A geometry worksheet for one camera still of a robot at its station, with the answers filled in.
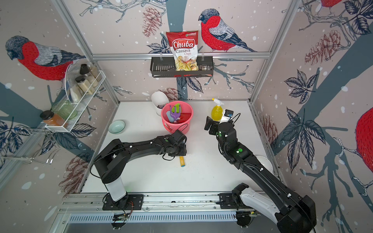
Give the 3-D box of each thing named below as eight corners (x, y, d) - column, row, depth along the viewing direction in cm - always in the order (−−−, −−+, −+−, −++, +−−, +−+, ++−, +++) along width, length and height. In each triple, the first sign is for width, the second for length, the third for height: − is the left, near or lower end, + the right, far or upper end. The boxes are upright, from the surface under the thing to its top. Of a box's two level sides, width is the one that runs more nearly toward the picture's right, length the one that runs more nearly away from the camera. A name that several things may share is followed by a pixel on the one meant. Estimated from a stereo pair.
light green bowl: (109, 135, 102) (106, 131, 99) (114, 123, 109) (111, 120, 105) (124, 135, 102) (121, 131, 98) (128, 123, 109) (126, 120, 105)
